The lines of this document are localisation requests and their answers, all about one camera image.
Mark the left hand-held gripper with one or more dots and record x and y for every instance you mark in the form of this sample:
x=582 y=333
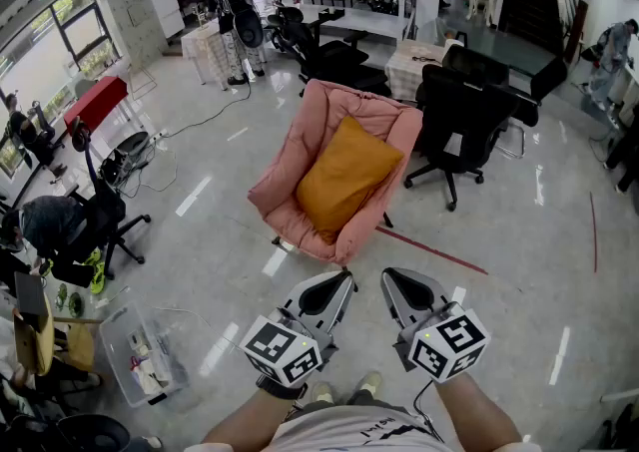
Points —
x=279 y=347

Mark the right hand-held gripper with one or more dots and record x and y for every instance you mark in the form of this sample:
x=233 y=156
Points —
x=449 y=345

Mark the orange pillow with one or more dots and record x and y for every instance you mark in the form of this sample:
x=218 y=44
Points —
x=344 y=175

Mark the person's right forearm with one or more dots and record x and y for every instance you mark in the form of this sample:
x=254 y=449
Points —
x=474 y=410

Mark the person's left forearm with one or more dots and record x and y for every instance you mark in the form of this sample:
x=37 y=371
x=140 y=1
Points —
x=249 y=420

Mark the person's beige left shoe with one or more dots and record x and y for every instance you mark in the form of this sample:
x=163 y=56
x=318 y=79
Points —
x=322 y=392

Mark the person's beige shoe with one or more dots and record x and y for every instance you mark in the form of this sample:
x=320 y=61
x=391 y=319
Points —
x=370 y=382
x=322 y=392

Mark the person's beige right shoe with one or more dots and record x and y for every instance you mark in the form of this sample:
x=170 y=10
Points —
x=370 y=382

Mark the black wrist band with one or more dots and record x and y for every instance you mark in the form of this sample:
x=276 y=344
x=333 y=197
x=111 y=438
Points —
x=279 y=388

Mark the person's olive trousers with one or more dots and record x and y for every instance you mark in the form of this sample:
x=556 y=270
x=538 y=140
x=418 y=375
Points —
x=364 y=399

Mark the person's white shirt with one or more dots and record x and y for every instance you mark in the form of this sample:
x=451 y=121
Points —
x=349 y=432

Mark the black wheeled office chair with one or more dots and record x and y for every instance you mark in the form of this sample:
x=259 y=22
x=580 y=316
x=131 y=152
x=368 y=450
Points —
x=459 y=116

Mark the clear plastic storage bin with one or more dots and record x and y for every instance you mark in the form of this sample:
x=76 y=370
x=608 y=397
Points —
x=145 y=355

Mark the pink padded lounge chair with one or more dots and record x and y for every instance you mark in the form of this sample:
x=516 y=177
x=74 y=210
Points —
x=319 y=111

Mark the small checked cloth table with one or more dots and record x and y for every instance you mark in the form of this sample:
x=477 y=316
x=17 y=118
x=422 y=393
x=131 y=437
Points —
x=404 y=73
x=199 y=48

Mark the black ergonomic headrest chair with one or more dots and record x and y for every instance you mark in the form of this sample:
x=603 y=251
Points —
x=359 y=78
x=294 y=33

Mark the neon yellow shoe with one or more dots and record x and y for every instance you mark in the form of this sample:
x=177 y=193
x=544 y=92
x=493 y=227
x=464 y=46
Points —
x=98 y=280
x=93 y=257

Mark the white power strip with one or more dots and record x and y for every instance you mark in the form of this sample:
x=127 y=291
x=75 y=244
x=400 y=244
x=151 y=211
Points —
x=160 y=135

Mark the black mesh office chair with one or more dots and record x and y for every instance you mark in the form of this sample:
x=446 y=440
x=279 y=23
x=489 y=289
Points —
x=107 y=210

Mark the grey and black backpack rig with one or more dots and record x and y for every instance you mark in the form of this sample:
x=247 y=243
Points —
x=125 y=155

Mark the black chair with chrome base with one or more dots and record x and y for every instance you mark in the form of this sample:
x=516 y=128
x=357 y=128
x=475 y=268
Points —
x=546 y=78

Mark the white paper roll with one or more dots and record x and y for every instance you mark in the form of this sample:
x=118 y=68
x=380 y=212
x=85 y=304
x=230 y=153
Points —
x=453 y=43

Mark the black round-backed chair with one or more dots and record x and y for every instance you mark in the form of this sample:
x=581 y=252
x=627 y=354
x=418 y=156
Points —
x=92 y=435

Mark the black tray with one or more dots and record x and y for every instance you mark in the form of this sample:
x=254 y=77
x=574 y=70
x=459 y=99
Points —
x=330 y=15

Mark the dark grey laptop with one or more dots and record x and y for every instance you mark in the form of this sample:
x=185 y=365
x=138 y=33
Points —
x=31 y=298

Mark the wooden chair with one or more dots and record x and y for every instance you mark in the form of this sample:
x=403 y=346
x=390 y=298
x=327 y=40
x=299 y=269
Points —
x=35 y=345

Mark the red table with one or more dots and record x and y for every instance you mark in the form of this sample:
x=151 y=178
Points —
x=95 y=101

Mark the white locker cabinet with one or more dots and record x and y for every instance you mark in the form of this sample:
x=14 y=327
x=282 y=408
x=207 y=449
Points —
x=135 y=21

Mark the large black-framed window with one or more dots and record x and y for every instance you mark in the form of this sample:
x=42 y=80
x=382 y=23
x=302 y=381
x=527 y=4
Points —
x=45 y=56

